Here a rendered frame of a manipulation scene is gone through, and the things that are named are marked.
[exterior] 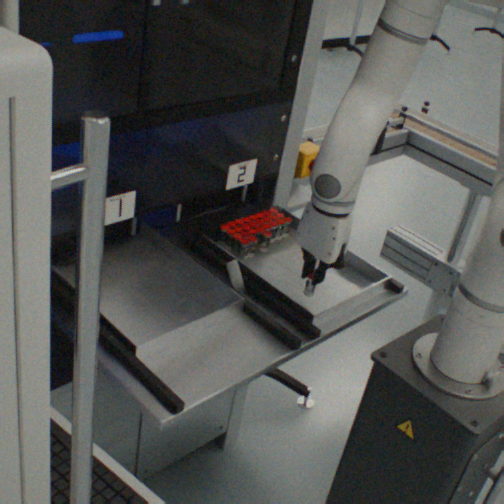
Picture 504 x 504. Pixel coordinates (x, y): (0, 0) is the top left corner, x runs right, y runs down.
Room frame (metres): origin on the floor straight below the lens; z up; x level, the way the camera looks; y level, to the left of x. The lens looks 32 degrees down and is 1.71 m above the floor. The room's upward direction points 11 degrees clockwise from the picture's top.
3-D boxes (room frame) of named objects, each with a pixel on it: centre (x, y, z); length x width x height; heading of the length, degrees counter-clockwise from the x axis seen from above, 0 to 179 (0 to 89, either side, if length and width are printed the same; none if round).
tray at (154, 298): (1.11, 0.21, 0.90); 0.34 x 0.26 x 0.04; 50
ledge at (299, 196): (1.68, -0.06, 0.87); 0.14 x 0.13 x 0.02; 50
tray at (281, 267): (1.30, -0.10, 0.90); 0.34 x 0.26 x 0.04; 49
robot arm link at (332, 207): (1.18, -0.13, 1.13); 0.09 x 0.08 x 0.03; 50
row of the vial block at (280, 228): (1.37, -0.01, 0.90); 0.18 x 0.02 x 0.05; 139
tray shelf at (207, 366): (1.20, 0.05, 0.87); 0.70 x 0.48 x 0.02; 140
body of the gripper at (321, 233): (1.18, -0.13, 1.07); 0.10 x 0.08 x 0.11; 50
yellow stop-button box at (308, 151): (1.64, -0.08, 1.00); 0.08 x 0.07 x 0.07; 50
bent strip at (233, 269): (1.15, -0.02, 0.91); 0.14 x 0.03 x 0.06; 50
